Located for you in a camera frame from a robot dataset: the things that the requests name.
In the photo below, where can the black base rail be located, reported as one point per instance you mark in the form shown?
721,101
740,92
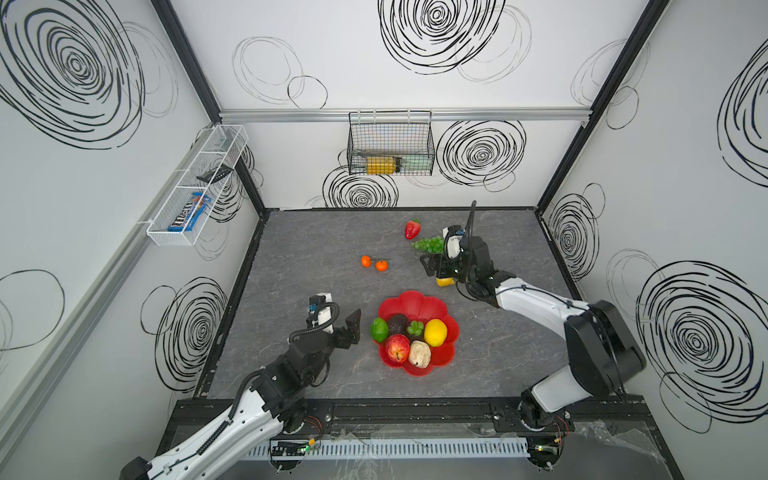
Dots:
502,413

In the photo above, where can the yellow box in basket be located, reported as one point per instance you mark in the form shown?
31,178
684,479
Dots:
382,165

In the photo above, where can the beige garlic bulb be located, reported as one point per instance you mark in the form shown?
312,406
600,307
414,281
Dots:
419,354

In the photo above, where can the white wire shelf basket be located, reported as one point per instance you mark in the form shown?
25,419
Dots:
215,145

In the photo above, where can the red strawberry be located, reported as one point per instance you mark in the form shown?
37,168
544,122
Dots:
412,229

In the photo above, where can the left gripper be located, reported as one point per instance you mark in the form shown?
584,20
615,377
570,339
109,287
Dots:
339,335

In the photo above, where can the yellow pear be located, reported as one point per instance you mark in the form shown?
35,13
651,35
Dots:
444,282

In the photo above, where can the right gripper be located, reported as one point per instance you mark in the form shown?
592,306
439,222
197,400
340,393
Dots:
441,265

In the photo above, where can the blue candy packet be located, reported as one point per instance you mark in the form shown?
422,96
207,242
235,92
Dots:
189,213

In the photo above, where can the black wire basket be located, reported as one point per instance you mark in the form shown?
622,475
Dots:
392,133

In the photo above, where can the red apple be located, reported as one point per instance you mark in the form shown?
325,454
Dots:
397,349

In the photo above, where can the green item in basket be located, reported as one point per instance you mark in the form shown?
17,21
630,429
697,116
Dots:
416,164

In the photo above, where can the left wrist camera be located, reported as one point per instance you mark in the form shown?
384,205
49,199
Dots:
318,313

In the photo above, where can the red flower-shaped fruit bowl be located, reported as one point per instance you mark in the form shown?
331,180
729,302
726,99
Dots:
419,307

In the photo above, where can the dark avocado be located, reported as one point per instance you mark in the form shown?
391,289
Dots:
398,324

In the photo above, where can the green grape bunch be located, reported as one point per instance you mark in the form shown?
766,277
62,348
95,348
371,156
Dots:
433,245

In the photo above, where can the yellow lemon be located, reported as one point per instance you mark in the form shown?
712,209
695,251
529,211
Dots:
435,333

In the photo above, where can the grey slotted cable duct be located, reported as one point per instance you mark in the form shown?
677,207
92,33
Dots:
400,449

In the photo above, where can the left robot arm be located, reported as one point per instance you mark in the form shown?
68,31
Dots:
267,402

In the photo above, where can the green lime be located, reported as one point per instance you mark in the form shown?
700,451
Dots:
379,330

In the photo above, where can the black remote control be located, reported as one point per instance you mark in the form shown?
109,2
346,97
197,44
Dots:
214,175

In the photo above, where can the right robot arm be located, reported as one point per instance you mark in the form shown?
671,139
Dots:
602,353

